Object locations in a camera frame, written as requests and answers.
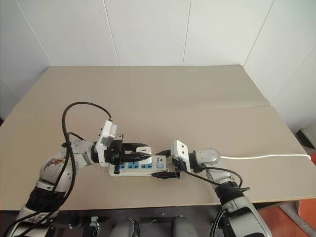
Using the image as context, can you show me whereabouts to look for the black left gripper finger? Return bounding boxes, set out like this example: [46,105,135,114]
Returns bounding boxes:
[121,152,152,164]
[121,141,150,154]

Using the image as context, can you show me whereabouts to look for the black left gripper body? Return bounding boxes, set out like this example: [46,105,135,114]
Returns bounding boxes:
[106,134,125,175]

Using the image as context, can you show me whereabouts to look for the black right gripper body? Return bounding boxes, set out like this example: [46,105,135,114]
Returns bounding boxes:
[171,157,185,179]

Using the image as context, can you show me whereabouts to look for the white power strip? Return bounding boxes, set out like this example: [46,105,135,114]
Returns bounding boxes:
[108,155,167,178]

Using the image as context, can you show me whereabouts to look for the white charger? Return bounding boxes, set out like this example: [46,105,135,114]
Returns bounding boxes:
[135,146,154,165]

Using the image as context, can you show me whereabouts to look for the dark grey rounded shape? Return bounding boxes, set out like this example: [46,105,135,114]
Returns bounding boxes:
[115,213,139,237]

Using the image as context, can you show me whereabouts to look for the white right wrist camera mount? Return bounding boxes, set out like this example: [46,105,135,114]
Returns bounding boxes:
[171,139,193,172]

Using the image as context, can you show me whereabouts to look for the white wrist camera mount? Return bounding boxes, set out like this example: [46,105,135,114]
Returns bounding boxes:
[171,139,193,172]
[96,119,119,167]

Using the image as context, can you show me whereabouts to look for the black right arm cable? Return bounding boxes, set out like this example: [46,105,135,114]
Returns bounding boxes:
[181,165,252,237]

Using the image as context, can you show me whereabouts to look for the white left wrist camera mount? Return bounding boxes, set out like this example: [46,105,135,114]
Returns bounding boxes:
[96,119,119,167]

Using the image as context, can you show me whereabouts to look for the white power strip cord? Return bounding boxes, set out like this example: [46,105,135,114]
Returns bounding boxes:
[219,153,313,161]

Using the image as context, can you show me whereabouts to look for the small metal bracket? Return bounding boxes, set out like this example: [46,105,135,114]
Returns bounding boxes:
[89,216,100,237]

